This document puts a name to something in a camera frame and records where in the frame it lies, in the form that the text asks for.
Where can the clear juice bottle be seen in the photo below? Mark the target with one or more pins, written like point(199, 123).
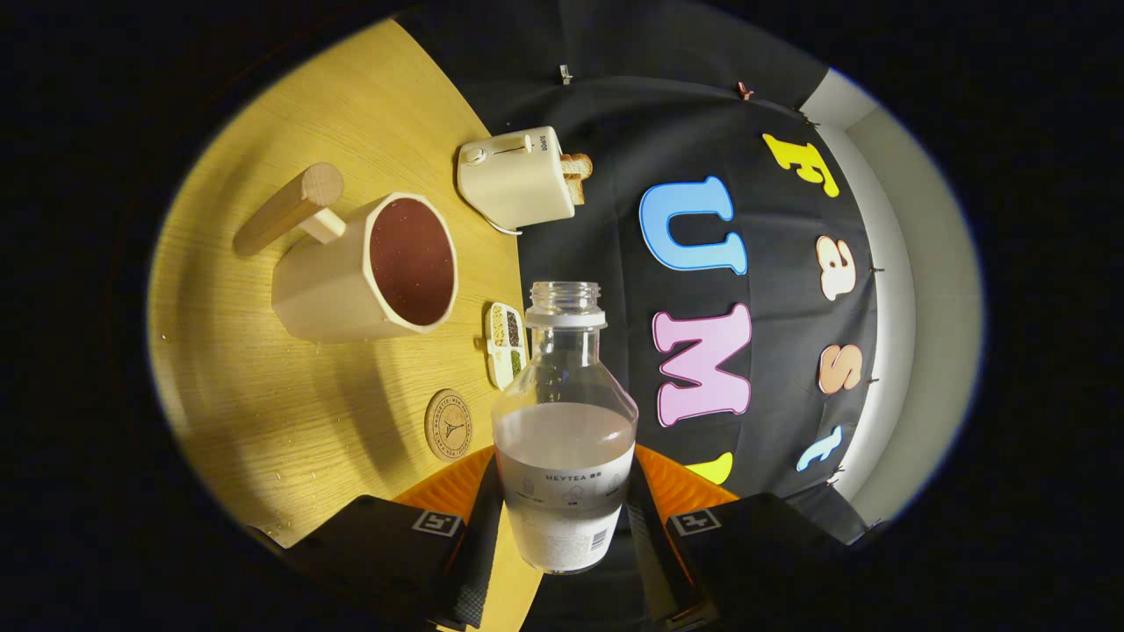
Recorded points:
point(562, 439)

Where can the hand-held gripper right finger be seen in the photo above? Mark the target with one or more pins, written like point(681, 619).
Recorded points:
point(654, 562)

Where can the wooden table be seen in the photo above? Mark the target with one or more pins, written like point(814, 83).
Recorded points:
point(246, 404)

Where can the toast slice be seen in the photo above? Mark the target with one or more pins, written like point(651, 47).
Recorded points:
point(578, 165)
point(576, 190)

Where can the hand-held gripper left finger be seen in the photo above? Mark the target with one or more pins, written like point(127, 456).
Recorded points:
point(474, 562)

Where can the round wooden coaster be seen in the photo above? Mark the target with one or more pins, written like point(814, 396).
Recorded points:
point(448, 426)

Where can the white divided dish of beans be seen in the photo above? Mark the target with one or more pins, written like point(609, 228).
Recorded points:
point(505, 347)

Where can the cream toaster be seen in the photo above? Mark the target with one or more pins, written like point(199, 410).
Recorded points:
point(518, 180)

